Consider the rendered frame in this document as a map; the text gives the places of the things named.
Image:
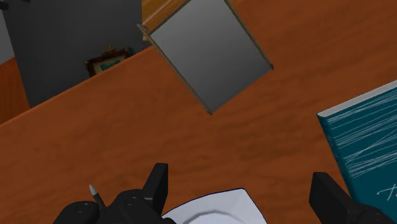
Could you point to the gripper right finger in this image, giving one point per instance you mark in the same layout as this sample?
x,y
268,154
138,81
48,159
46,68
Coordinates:
x,y
335,201

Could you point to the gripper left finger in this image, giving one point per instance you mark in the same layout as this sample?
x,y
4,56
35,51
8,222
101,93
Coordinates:
x,y
136,203

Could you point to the black pen with white tip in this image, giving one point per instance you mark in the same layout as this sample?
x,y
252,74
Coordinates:
x,y
96,196

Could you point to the teal book with white lines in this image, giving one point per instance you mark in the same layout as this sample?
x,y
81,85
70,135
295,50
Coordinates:
x,y
364,145

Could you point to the white plate with dark rim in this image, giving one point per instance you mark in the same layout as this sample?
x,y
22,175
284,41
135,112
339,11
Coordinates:
x,y
217,208

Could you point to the dark framed picture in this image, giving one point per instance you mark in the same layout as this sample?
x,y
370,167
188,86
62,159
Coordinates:
x,y
107,62

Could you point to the grey mirror with wooden frame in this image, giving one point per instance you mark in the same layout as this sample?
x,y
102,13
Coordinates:
x,y
209,54

